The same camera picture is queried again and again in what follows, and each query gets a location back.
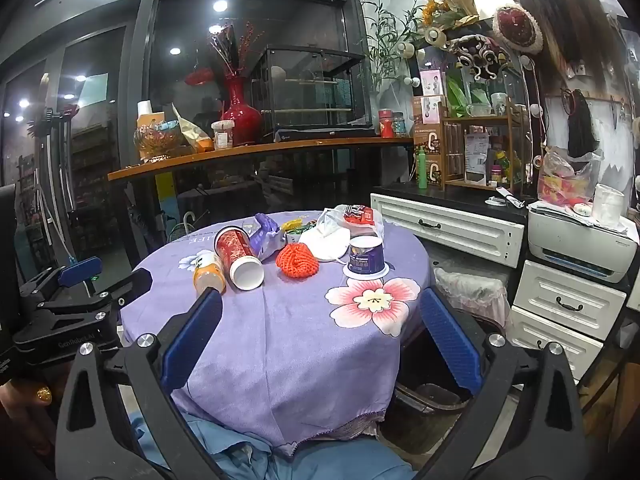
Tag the wooden desktop rack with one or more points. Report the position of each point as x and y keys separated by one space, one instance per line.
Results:
x=452 y=150

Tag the white two-drawer cabinet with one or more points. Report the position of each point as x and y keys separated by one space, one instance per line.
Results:
x=565 y=305

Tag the orange box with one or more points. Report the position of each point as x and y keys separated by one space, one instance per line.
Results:
x=155 y=120

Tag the white printer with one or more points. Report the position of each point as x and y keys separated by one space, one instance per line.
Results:
x=575 y=245

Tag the white tube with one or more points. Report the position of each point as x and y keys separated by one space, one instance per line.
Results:
x=510 y=197

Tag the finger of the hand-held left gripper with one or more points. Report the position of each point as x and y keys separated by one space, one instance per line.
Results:
x=130 y=285
x=80 y=270

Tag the person's left hand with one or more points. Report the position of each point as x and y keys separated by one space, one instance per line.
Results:
x=30 y=410

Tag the white paper cup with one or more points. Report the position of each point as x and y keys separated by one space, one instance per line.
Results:
x=145 y=108

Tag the red hanging ornament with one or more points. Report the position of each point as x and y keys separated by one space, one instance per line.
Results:
x=199 y=76

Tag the red paper cup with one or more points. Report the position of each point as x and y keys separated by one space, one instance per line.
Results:
x=235 y=255

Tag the dried red branches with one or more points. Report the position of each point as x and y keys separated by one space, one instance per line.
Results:
x=227 y=45

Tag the pink product box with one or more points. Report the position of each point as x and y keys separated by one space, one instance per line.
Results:
x=432 y=82

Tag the green bottle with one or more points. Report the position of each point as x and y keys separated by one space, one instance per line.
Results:
x=422 y=170

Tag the colourful ornate headpiece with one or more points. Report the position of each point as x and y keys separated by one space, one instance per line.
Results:
x=477 y=52

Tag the white plastic container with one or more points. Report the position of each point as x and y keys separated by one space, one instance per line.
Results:
x=607 y=205

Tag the blue garment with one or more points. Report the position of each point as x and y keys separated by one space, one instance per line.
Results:
x=325 y=465

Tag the lace covered stool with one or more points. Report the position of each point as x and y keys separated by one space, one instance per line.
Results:
x=470 y=295

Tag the yellow blue board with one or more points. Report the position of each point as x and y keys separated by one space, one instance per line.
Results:
x=167 y=195

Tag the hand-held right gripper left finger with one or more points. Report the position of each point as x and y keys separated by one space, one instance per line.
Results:
x=192 y=340

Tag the long wooden shelf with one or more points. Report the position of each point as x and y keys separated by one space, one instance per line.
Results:
x=280 y=150

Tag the red can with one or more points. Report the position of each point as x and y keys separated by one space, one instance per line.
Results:
x=386 y=124

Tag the bamboo plant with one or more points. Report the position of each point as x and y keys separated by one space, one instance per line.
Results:
x=387 y=50

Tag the blue paper cup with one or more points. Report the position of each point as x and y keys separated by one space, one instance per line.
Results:
x=365 y=257

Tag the black light stand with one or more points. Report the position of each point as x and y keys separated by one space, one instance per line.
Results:
x=50 y=160

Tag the small orange bottle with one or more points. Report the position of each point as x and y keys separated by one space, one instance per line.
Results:
x=207 y=275

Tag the beige snack bag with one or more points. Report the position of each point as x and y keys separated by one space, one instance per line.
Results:
x=187 y=130

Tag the small glass jar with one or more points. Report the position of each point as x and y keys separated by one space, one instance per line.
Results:
x=399 y=126

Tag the red foam fruit net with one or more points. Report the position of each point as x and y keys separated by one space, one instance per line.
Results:
x=297 y=260

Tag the white face mask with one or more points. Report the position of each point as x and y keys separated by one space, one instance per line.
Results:
x=325 y=245

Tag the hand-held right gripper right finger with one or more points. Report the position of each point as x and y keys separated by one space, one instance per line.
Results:
x=450 y=340

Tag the clear plastic bag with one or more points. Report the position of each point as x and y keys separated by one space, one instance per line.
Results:
x=372 y=230

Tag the black hair bundle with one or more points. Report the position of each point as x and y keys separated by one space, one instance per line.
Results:
x=582 y=130

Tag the red round hat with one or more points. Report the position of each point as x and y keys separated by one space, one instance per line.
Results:
x=517 y=27

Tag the red snack packet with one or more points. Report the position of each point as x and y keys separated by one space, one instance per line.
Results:
x=357 y=215

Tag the purple floral tablecloth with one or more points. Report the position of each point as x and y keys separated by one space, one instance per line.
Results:
x=280 y=340

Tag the brown box with photo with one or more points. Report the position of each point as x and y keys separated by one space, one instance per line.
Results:
x=427 y=112

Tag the purple plastic wrapper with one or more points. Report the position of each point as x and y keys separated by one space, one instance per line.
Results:
x=265 y=240

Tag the plastic bag with red packets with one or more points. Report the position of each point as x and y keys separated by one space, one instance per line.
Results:
x=565 y=185

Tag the dark trash bin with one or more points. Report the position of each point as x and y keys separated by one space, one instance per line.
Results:
x=425 y=425

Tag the clear plastic cup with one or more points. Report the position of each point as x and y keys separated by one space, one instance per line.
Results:
x=223 y=135

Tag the sunflower bouquet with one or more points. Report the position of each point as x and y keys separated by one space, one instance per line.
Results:
x=440 y=7

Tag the brown printed box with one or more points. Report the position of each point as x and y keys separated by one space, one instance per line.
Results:
x=430 y=145
x=436 y=174

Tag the glass terrarium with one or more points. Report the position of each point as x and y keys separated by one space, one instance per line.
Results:
x=310 y=90

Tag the hanging hair extensions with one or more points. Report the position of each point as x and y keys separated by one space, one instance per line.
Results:
x=565 y=25

